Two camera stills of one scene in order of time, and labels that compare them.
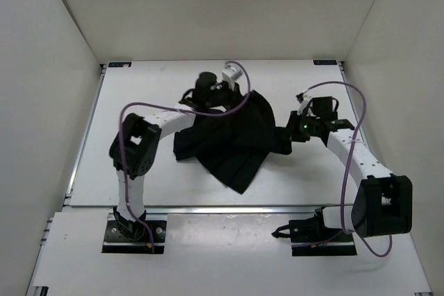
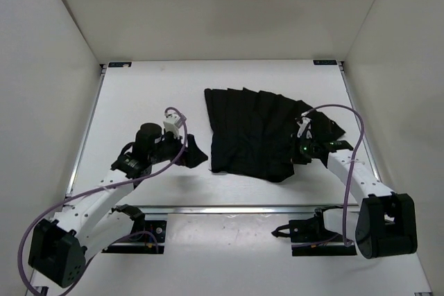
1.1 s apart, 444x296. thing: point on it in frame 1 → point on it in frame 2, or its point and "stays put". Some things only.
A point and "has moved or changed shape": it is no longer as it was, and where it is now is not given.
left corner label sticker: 120,64 stays put
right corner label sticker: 325,62 stays put
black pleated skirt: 232,145 has moved or changed shape
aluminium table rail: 202,209 stays put
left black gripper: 235,96 → 193,154
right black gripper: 293,123 → 295,159
